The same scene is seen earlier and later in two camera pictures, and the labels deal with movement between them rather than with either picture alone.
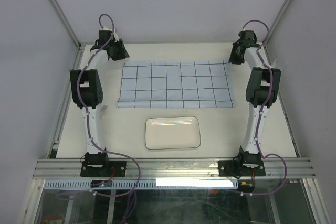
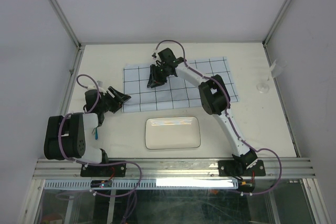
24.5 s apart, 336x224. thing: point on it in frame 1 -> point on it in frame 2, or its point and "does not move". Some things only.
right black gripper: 232,59 -> 154,80
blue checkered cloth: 176,84 does not move
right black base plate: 231,168 does not move
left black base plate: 119,168 does not move
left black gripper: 123,53 -> 117,100
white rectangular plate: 172,132 does not move
